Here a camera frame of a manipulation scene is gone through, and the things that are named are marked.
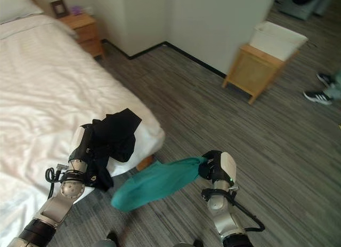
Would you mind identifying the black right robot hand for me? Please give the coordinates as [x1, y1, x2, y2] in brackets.
[199, 150, 237, 183]

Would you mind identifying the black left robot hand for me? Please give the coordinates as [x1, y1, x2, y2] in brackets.
[68, 124, 97, 164]

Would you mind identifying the black garment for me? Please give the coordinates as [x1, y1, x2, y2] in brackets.
[84, 107, 143, 192]

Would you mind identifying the teal garment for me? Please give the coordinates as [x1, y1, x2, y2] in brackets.
[111, 156, 208, 212]

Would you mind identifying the bed with white sheet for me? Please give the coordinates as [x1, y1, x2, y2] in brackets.
[0, 11, 166, 241]

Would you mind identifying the wooden bed leg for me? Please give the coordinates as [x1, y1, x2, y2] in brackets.
[136, 155, 155, 171]

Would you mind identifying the wooden laundry basket stand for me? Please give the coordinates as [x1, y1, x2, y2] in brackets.
[222, 44, 300, 105]

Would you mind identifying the white laundry basket liner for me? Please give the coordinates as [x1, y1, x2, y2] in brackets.
[250, 21, 309, 61]

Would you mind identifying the wooden nightstand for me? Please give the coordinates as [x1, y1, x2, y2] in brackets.
[56, 13, 105, 61]

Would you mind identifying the person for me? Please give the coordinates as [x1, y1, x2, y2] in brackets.
[303, 70, 341, 106]

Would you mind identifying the white pillow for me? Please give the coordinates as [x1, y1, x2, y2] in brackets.
[0, 0, 45, 25]

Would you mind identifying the grey washing machine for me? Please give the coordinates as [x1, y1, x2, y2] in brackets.
[278, 0, 334, 20]

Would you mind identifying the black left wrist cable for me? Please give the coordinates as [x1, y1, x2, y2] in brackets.
[45, 165, 70, 201]

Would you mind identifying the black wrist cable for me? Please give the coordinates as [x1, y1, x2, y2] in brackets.
[201, 187, 266, 232]
[45, 165, 70, 201]

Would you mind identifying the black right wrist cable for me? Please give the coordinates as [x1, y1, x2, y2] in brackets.
[201, 187, 266, 232]

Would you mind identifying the dark picture frame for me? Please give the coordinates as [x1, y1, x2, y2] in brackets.
[50, 0, 69, 18]

